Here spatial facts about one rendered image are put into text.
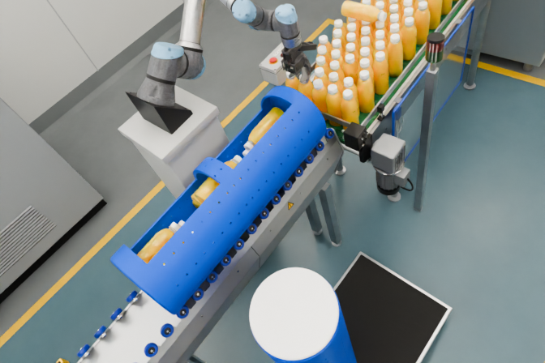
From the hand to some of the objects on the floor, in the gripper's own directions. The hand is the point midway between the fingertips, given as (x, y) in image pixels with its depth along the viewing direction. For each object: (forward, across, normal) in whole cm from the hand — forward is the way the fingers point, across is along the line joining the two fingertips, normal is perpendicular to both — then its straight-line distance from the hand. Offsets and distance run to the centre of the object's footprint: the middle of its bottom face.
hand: (303, 78), depth 178 cm
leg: (+110, +17, -18) cm, 113 cm away
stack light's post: (+110, +46, +27) cm, 122 cm away
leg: (+111, +3, -18) cm, 112 cm away
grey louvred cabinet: (+112, -167, -190) cm, 277 cm away
